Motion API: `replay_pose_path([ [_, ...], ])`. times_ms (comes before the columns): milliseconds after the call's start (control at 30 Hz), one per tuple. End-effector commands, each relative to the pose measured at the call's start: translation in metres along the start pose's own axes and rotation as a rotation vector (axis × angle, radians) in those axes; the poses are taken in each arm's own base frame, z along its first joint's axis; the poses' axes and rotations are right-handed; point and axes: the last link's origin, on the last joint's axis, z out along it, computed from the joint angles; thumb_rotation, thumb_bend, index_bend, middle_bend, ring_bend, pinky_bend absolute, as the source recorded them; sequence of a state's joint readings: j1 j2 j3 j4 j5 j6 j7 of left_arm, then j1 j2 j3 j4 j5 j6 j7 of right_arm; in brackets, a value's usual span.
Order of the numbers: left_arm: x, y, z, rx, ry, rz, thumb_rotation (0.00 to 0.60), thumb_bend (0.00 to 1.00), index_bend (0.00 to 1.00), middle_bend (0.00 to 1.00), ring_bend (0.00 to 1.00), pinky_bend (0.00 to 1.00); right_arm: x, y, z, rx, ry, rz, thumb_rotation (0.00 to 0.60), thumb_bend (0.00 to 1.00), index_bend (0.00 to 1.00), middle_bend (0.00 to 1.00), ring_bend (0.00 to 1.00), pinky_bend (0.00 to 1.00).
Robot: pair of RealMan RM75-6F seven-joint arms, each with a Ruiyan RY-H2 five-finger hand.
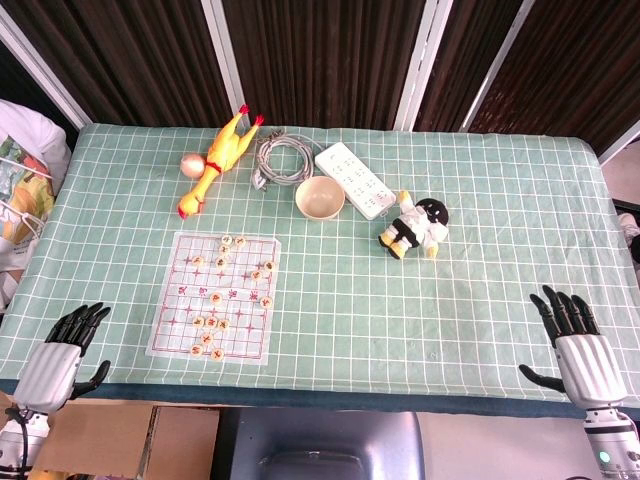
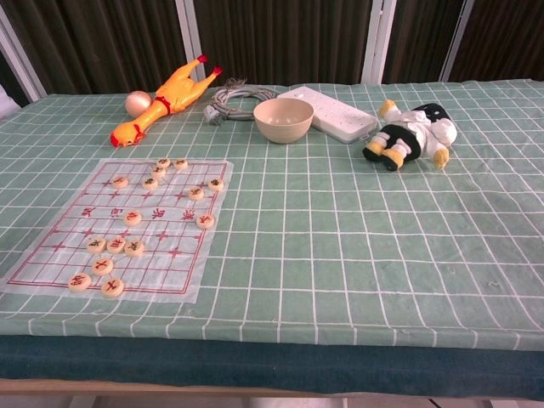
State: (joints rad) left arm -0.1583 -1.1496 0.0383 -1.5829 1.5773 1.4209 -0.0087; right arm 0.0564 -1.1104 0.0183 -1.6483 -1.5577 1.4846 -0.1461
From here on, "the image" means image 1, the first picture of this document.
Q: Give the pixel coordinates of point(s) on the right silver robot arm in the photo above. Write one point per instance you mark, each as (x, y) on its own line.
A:
(612, 440)

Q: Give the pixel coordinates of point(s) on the brown cardboard box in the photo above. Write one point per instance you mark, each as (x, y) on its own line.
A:
(100, 440)

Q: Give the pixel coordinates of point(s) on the beige plastic bowl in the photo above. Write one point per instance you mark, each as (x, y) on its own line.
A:
(320, 200)

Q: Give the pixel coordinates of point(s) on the grey robot torso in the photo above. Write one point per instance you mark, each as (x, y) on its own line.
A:
(320, 435)

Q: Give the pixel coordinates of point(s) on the green white checked tablecloth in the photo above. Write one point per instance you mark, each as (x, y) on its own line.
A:
(350, 300)

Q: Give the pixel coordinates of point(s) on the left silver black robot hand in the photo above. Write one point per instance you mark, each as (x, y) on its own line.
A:
(50, 370)

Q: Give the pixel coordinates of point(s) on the dark pleated screen panel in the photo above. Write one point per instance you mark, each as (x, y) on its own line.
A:
(575, 65)
(325, 60)
(460, 60)
(125, 55)

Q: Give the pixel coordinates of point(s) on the small pale pink ball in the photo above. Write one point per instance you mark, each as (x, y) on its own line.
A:
(193, 165)

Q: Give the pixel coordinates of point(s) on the yellow rubber chicken toy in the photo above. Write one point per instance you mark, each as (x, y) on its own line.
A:
(220, 150)

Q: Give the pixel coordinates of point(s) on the round wooden chess piece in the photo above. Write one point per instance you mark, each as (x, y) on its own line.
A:
(221, 261)
(196, 350)
(266, 301)
(257, 275)
(240, 241)
(206, 339)
(216, 298)
(198, 321)
(269, 265)
(224, 248)
(226, 239)
(223, 325)
(198, 260)
(217, 355)
(211, 321)

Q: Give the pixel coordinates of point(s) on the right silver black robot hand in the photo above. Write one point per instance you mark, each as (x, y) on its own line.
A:
(590, 370)

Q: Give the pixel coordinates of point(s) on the translucent xiangqi board sheet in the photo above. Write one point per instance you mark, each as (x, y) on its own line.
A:
(175, 300)

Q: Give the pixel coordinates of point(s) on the black white plush doll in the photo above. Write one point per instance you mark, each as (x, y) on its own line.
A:
(415, 225)

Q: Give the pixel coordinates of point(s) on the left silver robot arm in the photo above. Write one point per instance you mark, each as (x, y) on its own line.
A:
(12, 442)

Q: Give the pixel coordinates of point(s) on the white power strip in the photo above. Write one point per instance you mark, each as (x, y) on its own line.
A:
(355, 177)

